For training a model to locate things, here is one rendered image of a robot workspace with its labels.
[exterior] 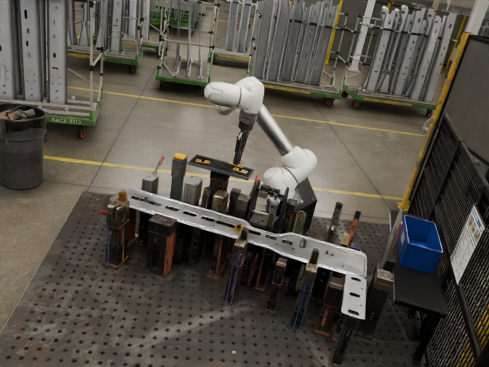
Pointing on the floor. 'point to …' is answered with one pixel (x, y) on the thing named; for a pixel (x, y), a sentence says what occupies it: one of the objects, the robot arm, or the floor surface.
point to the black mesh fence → (480, 357)
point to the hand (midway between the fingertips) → (237, 157)
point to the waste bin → (22, 145)
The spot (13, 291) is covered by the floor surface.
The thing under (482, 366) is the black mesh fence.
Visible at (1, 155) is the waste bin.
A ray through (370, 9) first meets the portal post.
